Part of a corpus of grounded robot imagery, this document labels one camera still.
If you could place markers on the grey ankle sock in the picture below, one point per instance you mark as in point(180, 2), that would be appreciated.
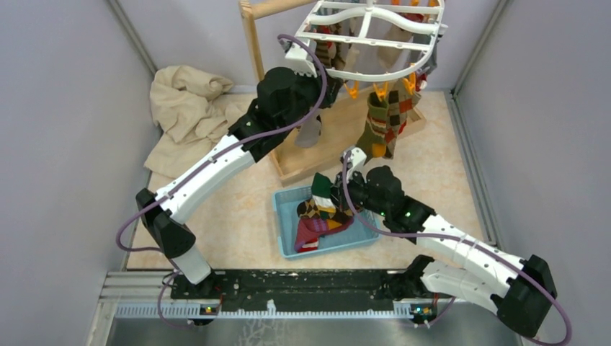
point(309, 133)

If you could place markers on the white green patch sock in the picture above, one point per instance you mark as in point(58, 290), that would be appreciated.
point(321, 194)

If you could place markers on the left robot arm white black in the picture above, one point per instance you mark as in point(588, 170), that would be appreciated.
point(284, 100)

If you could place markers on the red green argyle sock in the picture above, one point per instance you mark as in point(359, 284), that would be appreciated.
point(401, 107)

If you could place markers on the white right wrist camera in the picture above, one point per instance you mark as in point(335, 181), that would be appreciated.
point(352, 159)

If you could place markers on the beige crumpled cloth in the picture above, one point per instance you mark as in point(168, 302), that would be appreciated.
point(194, 110)

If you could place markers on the maroon purple yellow sock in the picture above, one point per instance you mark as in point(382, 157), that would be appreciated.
point(323, 227)

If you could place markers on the wooden hanger stand frame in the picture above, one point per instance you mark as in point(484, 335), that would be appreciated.
point(294, 163)

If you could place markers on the red white striped sock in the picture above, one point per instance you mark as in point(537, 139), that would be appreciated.
point(308, 247)

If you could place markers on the light blue plastic basket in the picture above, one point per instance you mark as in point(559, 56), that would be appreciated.
point(285, 203)

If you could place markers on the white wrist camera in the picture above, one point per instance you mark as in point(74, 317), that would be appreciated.
point(297, 59)
point(352, 159)

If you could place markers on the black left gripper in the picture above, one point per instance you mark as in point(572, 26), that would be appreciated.
point(333, 86)

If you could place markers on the white plastic sock hanger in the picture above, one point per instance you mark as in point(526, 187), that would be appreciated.
point(423, 23)

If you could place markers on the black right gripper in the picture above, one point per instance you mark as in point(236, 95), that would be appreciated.
point(337, 190)

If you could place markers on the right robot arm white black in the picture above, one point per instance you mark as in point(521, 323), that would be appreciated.
point(519, 292)

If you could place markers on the maroon pink sock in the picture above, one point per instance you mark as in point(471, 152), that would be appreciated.
point(303, 236)

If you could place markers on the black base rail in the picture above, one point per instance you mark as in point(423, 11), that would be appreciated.
point(274, 294)

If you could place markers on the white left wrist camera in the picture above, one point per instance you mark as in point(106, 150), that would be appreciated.
point(297, 59)

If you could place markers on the orange hanger clip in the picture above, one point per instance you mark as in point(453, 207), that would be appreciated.
point(381, 90)

